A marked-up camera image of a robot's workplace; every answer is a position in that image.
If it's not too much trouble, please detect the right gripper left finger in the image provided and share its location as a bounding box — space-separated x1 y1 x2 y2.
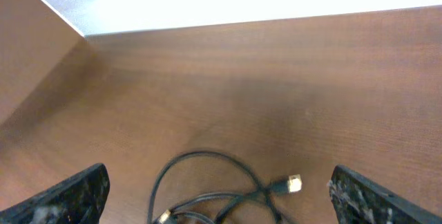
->
1 163 111 224

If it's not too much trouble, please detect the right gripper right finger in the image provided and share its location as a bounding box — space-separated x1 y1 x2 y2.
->
327 165 441 224

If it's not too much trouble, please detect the black cable silver plug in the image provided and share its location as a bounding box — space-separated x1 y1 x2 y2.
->
146 149 304 223

